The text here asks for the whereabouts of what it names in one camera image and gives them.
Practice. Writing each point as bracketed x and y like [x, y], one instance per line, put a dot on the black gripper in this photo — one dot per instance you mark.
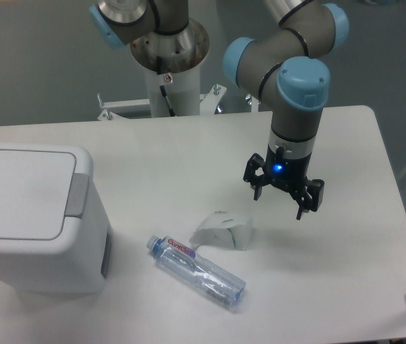
[285, 168]

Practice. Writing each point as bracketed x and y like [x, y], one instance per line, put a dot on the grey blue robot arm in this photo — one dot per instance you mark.
[284, 72]

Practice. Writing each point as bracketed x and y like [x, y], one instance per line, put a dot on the white trash can body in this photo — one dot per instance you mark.
[74, 262]

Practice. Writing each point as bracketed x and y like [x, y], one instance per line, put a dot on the white trash can lid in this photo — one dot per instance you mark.
[34, 190]

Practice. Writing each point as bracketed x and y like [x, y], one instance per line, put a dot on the crumpled white paper cup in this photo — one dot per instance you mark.
[223, 228]

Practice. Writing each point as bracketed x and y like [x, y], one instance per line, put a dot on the clear plastic water bottle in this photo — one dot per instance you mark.
[202, 274]

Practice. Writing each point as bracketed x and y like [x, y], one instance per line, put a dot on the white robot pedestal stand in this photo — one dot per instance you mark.
[171, 66]

